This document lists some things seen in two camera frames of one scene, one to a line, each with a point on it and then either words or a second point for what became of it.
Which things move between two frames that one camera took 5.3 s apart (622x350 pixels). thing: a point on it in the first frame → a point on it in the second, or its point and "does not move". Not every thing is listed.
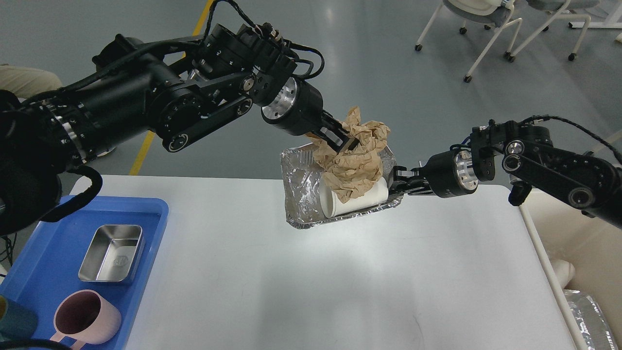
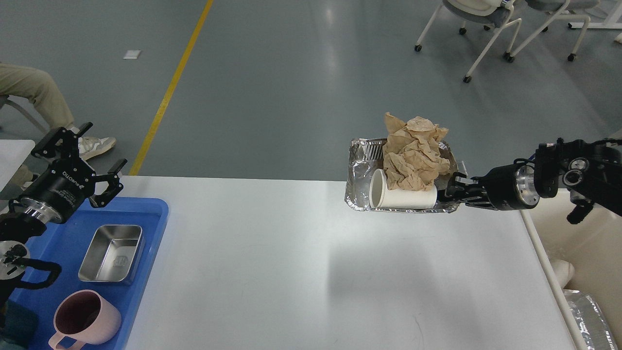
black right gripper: (449, 174) → (511, 187)
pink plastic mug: (85, 316) does not move
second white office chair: (567, 9) does not move
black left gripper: (297, 108) → (69, 183)
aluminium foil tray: (302, 175) → (365, 155)
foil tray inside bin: (595, 329) does not move
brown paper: (358, 166) → (412, 158)
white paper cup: (332, 206) → (380, 196)
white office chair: (496, 14) does not move
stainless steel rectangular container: (114, 254) does not move
